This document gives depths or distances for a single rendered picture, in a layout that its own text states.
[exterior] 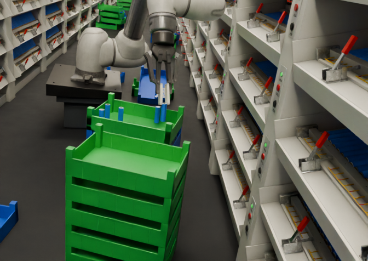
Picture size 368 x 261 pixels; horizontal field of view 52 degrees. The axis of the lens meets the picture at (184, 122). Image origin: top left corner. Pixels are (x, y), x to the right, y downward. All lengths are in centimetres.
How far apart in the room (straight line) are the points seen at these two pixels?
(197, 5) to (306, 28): 52
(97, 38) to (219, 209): 108
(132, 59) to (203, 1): 87
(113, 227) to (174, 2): 72
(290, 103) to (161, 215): 44
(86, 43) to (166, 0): 86
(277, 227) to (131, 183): 38
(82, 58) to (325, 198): 159
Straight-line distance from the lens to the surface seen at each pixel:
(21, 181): 168
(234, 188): 145
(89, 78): 206
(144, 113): 146
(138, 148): 118
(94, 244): 117
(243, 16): 157
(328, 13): 91
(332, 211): 72
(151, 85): 270
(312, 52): 91
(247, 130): 145
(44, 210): 150
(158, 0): 127
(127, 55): 209
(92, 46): 205
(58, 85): 201
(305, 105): 95
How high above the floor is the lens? 87
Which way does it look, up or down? 22 degrees down
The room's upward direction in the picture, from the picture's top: 7 degrees clockwise
